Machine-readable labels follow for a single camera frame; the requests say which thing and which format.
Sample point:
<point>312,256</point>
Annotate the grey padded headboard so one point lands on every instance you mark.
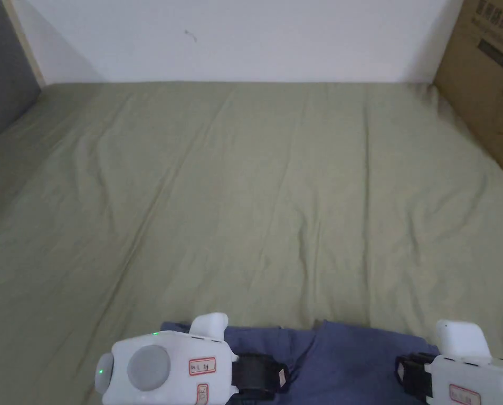
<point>2,71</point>

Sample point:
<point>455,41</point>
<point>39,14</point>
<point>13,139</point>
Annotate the dark blue garment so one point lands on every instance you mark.
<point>340,363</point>

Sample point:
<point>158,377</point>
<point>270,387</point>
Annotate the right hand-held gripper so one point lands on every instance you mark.
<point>462,371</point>

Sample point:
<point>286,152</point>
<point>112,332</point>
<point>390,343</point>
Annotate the bed with pale green sheet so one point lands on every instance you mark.
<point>234,190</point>

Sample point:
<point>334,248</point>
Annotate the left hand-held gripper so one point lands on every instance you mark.
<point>171,367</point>

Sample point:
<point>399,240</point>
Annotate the brown cardboard carton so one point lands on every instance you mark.
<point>487,76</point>

